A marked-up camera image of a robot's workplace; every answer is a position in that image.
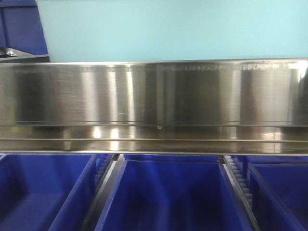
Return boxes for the blue bin left on shelf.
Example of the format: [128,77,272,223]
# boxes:
[0,0,48,55]

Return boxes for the blue bin lower centre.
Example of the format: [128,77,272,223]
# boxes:
[95,154,252,231]

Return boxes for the teal plastic bin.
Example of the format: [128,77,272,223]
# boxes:
[37,0,308,62]

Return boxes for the blue bin lower left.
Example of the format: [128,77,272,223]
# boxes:
[0,154,96,231]

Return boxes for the blue bin lower right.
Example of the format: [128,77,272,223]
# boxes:
[248,162,308,231]

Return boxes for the steel shelf front rail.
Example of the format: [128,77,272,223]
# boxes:
[0,58,308,155]

